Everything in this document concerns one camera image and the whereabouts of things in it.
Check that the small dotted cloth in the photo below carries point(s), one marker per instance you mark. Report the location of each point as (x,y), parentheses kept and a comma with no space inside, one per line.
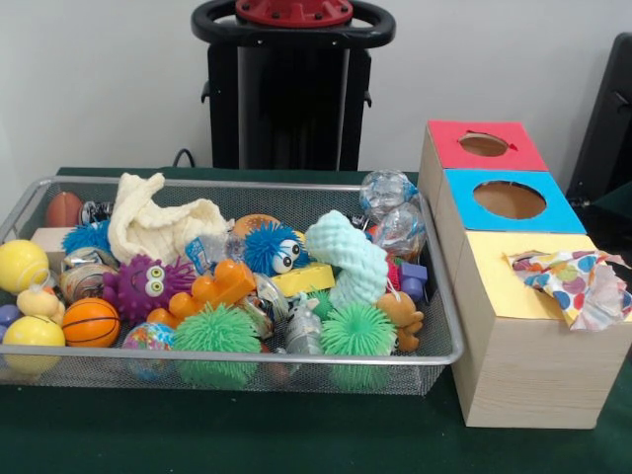
(578,286)

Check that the wooden box with three holes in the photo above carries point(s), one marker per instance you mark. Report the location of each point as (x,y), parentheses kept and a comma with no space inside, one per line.
(533,365)

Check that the mint green foam cloth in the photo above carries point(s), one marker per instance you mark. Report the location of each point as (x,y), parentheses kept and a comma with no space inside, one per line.
(351,262)

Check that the blue spiky ball with eyes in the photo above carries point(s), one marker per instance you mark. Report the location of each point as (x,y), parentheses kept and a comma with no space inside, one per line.
(267,247)

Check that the green spiky ball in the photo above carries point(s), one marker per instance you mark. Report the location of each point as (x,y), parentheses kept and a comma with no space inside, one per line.
(217,331)
(357,331)

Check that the orange plastic toy block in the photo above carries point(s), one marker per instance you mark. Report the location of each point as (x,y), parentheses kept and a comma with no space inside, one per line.
(212,286)

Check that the cream knitted cloth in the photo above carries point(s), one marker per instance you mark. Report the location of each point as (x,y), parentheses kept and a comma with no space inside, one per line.
(158,222)

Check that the purple furry monster toy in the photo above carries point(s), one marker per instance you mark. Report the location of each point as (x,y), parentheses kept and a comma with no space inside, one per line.
(143,286)

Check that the dark green table cloth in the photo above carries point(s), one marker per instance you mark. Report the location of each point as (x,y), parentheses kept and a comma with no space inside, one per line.
(296,434)

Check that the orange toy basketball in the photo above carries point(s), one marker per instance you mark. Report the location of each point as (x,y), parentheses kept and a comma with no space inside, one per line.
(91,321)

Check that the yellow ball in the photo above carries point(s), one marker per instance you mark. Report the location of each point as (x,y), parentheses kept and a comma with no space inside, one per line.
(22,265)
(35,331)

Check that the black monitor panel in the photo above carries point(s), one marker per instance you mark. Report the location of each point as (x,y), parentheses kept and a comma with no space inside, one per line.
(607,128)

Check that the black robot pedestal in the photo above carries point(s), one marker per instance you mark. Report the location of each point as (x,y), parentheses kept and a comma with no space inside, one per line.
(286,99)

